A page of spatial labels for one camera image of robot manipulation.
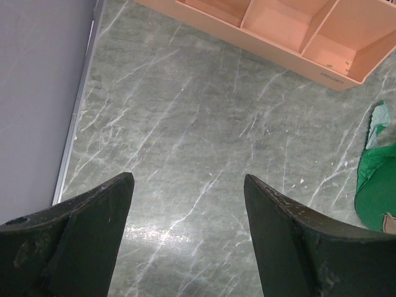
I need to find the green wrapped roll on table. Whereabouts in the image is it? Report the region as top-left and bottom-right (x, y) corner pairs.
(355, 101), (395, 235)

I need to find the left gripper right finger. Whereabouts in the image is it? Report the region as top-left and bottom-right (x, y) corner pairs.
(244, 174), (395, 296)

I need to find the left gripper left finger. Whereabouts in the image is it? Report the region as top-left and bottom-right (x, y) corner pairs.
(1, 172), (134, 296)

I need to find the orange plastic file organizer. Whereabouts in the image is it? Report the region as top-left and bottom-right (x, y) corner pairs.
(143, 0), (395, 91)

